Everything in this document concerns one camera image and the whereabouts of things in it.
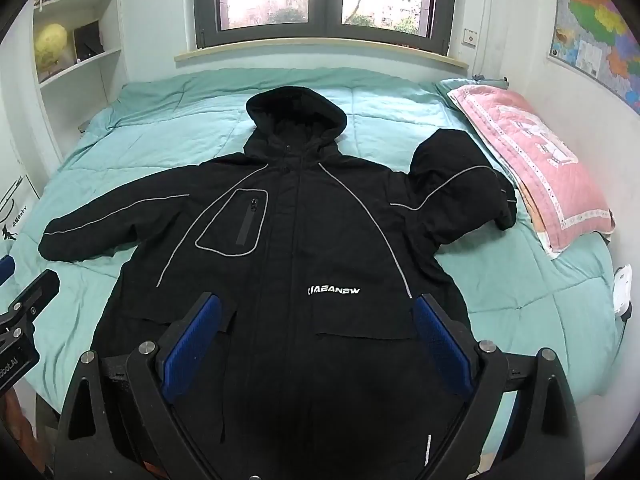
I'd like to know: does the black box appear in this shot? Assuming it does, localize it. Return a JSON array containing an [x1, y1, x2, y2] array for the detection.
[[74, 20, 106, 61]]

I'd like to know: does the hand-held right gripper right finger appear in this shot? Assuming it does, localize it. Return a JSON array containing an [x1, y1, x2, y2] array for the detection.
[[412, 292, 586, 480]]

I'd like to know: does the black hooded jacket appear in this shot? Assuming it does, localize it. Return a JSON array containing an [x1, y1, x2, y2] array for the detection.
[[39, 86, 518, 480]]

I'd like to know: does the white printed box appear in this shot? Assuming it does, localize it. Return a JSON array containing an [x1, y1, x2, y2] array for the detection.
[[0, 175, 41, 256]]

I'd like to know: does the white bookshelf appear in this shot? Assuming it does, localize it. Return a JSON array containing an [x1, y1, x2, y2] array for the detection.
[[30, 0, 128, 131]]

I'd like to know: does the teal quilt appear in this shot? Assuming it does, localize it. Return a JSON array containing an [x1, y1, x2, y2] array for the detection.
[[22, 67, 618, 461]]

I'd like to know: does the teal pillow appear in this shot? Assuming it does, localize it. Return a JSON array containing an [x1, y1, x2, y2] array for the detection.
[[435, 76, 511, 97]]

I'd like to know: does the white plastic device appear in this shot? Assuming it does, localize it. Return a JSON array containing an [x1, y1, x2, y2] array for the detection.
[[612, 265, 633, 318]]

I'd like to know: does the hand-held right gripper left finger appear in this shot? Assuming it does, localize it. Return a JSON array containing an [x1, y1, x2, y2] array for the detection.
[[52, 292, 238, 480]]

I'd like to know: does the pink quilted pillow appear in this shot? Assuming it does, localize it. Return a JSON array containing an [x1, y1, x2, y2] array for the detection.
[[446, 84, 616, 260]]

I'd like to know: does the colourful wall map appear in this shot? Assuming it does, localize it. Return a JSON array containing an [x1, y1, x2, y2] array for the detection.
[[549, 0, 640, 113]]

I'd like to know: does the beige window sill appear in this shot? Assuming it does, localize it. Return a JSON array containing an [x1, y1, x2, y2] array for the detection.
[[174, 45, 471, 72]]

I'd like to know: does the yellow plush toy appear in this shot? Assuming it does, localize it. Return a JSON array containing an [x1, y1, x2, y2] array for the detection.
[[35, 23, 68, 68]]

